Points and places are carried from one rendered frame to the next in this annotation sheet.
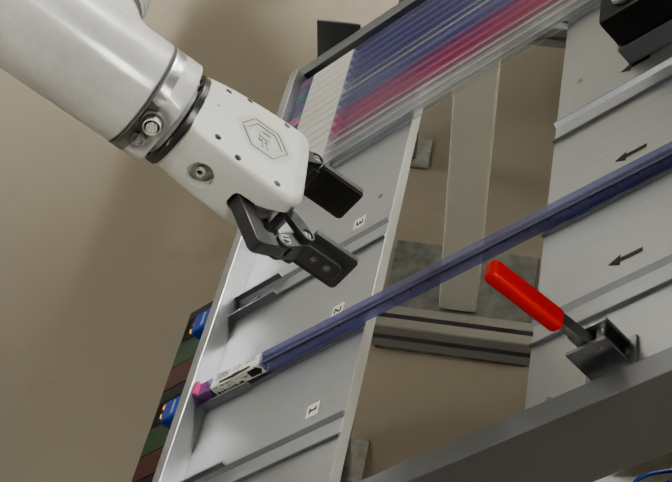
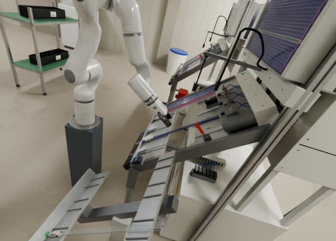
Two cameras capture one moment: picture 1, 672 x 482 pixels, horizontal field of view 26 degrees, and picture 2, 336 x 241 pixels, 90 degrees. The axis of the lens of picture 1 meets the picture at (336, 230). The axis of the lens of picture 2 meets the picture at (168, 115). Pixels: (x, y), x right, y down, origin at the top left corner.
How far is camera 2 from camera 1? 0.25 m
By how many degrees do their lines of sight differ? 12
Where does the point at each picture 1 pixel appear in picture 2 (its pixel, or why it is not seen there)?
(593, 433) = (204, 148)
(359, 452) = not seen: hidden behind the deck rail
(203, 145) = (156, 104)
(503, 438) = (192, 147)
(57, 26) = (141, 84)
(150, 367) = (127, 144)
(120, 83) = (147, 93)
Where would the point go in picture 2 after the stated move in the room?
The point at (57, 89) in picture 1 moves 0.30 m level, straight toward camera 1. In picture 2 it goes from (139, 92) to (145, 130)
